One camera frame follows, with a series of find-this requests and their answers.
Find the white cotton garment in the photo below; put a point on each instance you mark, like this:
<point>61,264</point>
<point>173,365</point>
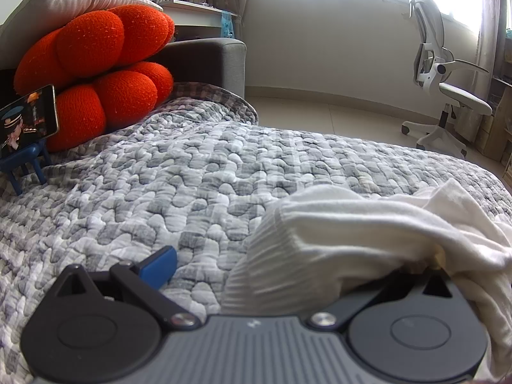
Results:
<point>340,228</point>

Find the dark grey sofa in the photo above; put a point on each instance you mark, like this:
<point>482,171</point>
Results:
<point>208,64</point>

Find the blue printed bag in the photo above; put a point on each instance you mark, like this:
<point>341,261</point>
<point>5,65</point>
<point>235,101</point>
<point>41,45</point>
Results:
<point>227,24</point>

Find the orange flower-shaped cushion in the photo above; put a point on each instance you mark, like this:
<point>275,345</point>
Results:
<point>88,44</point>

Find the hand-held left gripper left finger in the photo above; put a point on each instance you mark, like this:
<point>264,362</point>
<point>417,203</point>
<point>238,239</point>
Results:
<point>160,266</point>

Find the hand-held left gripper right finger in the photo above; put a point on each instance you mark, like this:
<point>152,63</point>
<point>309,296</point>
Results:
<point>360,300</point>

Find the wooden shelf unit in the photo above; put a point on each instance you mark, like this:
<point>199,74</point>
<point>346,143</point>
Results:
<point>498,120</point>

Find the white office chair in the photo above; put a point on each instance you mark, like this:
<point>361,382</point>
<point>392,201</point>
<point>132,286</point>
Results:
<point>430,20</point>

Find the smartphone playing video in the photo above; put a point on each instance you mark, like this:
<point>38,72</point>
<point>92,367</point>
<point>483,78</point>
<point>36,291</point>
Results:
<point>28,124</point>

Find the grey checked quilted blanket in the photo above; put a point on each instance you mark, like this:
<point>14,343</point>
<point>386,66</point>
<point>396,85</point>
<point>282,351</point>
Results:
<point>160,176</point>

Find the blue stool-shaped phone stand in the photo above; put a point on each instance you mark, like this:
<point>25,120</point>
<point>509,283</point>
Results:
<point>24,156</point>

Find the white pillow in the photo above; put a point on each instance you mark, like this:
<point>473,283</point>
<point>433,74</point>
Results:
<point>48,4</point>

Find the white shelf desk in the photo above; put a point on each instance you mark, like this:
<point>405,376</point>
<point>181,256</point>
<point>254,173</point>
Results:
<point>192,12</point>

